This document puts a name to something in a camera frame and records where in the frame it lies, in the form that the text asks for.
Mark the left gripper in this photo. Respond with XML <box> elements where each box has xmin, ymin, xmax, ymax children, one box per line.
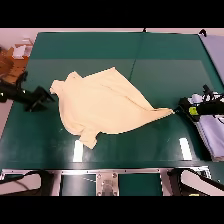
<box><xmin>19</xmin><ymin>85</ymin><xmax>56</xmax><ymax>113</ymax></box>

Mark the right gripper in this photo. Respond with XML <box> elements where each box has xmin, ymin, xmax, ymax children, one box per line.
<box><xmin>177</xmin><ymin>96</ymin><xmax>202</xmax><ymax>124</ymax></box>

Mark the cream T-shirt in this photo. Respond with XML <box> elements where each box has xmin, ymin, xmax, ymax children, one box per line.
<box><xmin>49</xmin><ymin>66</ymin><xmax>175</xmax><ymax>151</ymax></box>

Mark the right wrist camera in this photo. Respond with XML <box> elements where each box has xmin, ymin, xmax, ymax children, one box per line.
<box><xmin>201</xmin><ymin>84</ymin><xmax>216</xmax><ymax>102</ymax></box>

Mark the silver frame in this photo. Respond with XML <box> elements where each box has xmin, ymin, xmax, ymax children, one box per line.
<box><xmin>0</xmin><ymin>167</ymin><xmax>224</xmax><ymax>197</ymax></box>

